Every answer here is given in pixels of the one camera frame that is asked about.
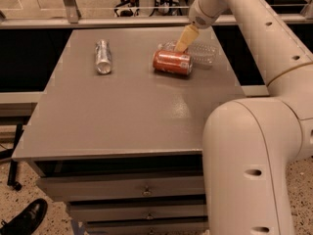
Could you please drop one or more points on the top grey drawer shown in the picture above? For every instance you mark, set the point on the top grey drawer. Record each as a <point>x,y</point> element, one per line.
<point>121,186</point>

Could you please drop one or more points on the bottom grey drawer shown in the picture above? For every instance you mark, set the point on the bottom grey drawer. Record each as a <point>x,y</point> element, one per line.
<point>148,227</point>

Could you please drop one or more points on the clear plastic water bottle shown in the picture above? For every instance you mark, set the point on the clear plastic water bottle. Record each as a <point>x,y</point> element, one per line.
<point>201,53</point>

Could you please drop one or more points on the black leather shoe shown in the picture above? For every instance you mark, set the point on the black leather shoe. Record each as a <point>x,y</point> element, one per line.
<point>27,221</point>

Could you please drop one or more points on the grey drawer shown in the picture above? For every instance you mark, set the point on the grey drawer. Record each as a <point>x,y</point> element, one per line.
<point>148,227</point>
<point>121,186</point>
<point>142,210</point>

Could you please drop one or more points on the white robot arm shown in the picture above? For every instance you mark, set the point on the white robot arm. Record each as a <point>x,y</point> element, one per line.
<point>247,143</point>

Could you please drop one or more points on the middle grey drawer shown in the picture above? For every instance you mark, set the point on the middle grey drawer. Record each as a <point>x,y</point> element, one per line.
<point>142,210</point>

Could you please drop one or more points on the metal guard rail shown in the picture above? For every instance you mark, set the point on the metal guard rail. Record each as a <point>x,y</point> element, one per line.
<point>72,19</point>

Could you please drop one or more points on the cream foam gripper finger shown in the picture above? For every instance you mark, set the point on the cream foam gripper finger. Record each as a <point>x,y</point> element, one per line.
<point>188,35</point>

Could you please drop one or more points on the silver aluminium can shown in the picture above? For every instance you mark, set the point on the silver aluminium can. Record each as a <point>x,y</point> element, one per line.
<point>103,57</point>

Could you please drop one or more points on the grey drawer cabinet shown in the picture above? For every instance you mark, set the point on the grey drawer cabinet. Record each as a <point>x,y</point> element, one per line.
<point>133,120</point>

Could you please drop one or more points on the orange soda can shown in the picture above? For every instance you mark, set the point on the orange soda can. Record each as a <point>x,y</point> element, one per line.
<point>173,62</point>

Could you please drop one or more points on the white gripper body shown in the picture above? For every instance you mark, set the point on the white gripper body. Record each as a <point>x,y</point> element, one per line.
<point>200,19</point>

